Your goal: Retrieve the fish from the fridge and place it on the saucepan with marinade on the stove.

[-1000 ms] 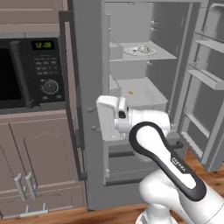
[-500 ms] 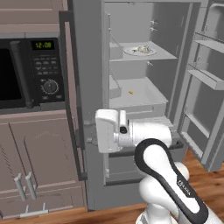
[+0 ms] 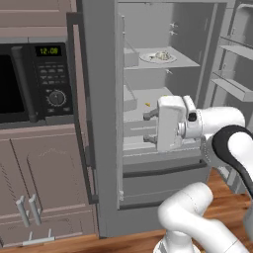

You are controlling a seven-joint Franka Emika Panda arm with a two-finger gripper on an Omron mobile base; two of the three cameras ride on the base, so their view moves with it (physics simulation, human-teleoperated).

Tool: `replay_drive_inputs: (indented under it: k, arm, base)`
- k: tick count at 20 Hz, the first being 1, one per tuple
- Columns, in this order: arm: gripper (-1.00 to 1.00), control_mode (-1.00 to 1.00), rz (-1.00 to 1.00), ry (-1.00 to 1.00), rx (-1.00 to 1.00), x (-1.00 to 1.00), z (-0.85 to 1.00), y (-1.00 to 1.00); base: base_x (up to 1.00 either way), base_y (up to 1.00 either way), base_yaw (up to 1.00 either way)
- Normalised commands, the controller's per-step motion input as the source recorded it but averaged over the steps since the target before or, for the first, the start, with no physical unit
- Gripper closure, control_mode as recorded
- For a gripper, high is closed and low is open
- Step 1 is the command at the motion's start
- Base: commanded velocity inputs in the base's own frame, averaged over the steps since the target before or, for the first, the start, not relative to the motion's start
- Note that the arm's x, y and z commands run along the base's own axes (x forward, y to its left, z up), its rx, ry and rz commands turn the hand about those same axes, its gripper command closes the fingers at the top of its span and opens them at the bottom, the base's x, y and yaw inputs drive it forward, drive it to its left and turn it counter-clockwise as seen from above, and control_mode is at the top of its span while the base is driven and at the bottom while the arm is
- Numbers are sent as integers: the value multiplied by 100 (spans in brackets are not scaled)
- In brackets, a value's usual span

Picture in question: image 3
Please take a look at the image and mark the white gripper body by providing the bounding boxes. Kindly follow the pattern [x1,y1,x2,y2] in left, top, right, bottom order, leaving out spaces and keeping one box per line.
[156,95,188,153]

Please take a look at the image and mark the grey fridge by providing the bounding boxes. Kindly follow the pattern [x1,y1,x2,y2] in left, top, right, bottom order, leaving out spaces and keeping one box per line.
[77,0,253,239]

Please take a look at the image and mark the plain grey fridge door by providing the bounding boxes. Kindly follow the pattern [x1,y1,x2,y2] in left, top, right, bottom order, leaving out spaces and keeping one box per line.
[77,0,121,239]

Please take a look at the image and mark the pale fish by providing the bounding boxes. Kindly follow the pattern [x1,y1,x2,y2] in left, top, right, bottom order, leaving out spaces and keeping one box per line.
[154,50,171,61]

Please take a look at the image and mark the grey fridge door with bins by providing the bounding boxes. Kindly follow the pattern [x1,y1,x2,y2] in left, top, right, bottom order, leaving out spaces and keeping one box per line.
[203,0,253,196]

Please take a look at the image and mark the grey freezer drawer front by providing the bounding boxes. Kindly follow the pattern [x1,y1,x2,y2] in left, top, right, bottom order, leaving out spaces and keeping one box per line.
[122,159,212,211]

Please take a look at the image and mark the white plate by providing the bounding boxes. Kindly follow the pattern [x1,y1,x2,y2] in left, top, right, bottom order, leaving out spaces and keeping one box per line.
[138,49,178,64]

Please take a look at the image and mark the brown cupboard door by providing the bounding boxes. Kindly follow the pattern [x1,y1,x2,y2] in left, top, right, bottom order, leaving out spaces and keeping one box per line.
[9,131,92,213]
[0,137,22,228]

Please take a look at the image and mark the black microwave oven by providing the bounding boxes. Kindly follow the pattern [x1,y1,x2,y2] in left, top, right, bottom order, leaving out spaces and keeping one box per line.
[0,42,75,126]

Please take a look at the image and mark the brown drawer front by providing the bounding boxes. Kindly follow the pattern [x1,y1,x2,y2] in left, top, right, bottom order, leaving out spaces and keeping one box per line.
[0,209,99,249]

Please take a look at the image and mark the brown upper cupboard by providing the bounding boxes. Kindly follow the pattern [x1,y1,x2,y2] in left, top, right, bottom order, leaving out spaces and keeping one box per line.
[0,0,79,44]

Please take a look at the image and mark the long black fridge handle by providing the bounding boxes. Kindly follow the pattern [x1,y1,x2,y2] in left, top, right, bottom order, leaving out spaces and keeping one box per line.
[66,12,100,206]

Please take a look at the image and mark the black microwave handle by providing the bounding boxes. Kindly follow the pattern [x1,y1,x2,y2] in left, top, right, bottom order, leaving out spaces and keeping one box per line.
[11,45,40,124]

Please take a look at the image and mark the grey cupboard handle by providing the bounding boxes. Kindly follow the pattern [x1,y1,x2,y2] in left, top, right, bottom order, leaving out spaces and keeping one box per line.
[15,195,32,228]
[28,193,42,227]

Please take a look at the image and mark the grey drawer handle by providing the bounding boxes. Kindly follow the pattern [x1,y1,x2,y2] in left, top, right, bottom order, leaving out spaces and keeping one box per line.
[22,228,56,247]

